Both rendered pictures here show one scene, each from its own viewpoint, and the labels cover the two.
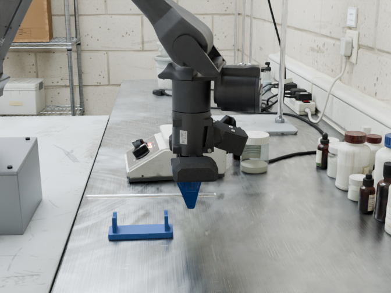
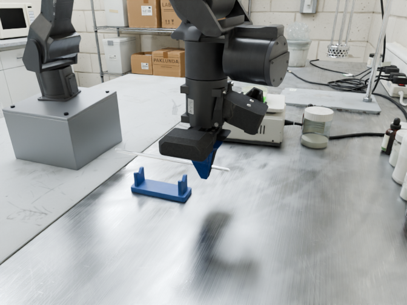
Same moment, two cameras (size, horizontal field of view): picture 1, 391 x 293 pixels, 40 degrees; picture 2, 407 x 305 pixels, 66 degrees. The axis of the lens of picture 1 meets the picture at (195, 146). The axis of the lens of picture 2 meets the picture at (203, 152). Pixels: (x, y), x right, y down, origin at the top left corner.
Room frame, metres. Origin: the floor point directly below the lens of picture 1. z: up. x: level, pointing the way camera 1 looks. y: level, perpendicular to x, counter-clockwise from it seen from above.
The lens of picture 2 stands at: (0.39, -0.17, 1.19)
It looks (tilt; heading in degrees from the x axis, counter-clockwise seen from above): 25 degrees down; 24
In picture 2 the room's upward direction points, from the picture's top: straight up
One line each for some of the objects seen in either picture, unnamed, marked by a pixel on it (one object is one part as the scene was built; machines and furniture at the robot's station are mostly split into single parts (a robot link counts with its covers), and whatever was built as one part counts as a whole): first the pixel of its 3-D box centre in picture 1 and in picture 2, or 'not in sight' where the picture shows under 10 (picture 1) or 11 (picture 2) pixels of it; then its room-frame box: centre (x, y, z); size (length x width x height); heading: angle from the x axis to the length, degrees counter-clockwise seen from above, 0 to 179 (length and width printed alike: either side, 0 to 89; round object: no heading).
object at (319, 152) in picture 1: (323, 150); (392, 135); (1.11, -0.28, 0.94); 0.03 x 0.03 x 0.08
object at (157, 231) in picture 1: (140, 224); (160, 183); (0.77, 0.09, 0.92); 0.10 x 0.03 x 0.04; 95
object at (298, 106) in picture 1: (291, 96); (390, 79); (1.81, -0.33, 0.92); 0.40 x 0.06 x 0.04; 4
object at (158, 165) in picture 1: (178, 153); (246, 118); (1.08, 0.04, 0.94); 0.22 x 0.13 x 0.08; 100
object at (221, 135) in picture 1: (224, 132); (243, 106); (0.79, -0.04, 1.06); 0.07 x 0.07 x 0.06; 5
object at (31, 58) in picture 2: not in sight; (51, 52); (0.85, 0.37, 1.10); 0.09 x 0.07 x 0.06; 169
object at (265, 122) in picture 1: (237, 124); (326, 98); (1.48, -0.12, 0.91); 0.30 x 0.20 x 0.01; 94
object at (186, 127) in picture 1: (191, 136); (206, 106); (0.78, 0.01, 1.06); 0.19 x 0.06 x 0.08; 5
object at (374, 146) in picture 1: (372, 156); not in sight; (1.05, -0.36, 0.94); 0.05 x 0.05 x 0.09
